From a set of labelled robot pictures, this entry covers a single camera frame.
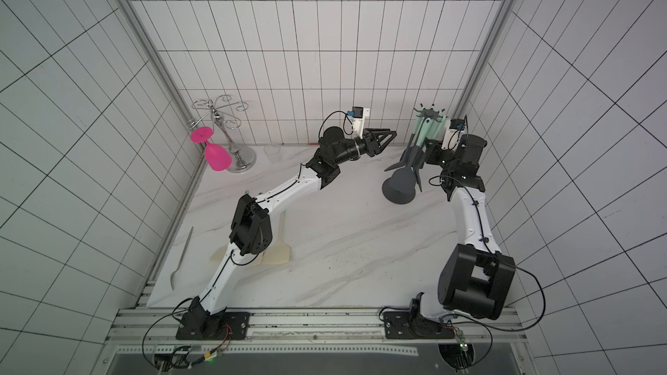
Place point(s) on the cream spatula green handle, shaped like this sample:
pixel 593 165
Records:
pixel 219 255

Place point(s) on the small clear glass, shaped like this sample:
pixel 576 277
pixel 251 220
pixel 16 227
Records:
pixel 273 152

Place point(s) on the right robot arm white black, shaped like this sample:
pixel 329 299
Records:
pixel 477 277

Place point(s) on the white plastic spoon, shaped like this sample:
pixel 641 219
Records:
pixel 180 259

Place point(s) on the pink plastic wine glass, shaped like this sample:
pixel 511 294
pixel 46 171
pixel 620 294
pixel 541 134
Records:
pixel 216 156

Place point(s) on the grey utensil green handle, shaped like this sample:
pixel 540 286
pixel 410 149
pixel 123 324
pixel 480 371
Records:
pixel 403 162

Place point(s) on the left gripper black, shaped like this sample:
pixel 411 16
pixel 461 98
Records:
pixel 375 147

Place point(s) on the grey kitchen utensil rack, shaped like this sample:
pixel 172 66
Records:
pixel 400 188

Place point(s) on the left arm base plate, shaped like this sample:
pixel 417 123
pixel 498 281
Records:
pixel 221 326

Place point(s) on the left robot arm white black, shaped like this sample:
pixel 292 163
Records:
pixel 251 228

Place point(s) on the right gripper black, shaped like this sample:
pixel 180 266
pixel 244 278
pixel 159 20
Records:
pixel 434 152

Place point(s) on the chrome glass holder stand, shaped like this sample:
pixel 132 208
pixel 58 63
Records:
pixel 221 112

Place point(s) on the aluminium mounting rail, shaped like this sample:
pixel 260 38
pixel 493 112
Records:
pixel 151 331

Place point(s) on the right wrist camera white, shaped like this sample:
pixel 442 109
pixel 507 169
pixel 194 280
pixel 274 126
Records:
pixel 456 128

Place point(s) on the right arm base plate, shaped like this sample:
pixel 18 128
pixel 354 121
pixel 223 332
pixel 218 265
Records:
pixel 402 325

